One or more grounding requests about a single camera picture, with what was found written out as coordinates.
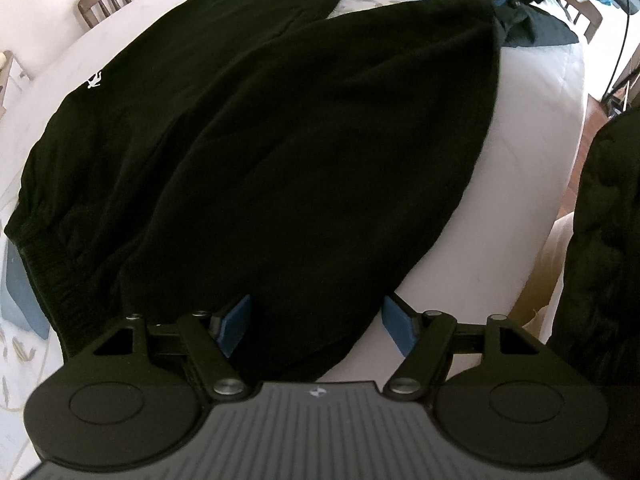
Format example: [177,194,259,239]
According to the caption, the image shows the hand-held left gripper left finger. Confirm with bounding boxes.
[92,294,253,401]

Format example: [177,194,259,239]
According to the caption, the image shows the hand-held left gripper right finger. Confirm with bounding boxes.
[381,294,547,402]

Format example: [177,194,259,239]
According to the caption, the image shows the black pants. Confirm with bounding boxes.
[2,0,532,387]

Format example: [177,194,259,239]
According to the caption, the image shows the black sweatpants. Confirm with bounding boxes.
[0,0,589,391]

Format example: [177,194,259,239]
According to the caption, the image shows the black quilted jacket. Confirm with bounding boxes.
[547,112,640,386]

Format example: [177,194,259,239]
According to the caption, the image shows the black cable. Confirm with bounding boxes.
[602,0,640,113]

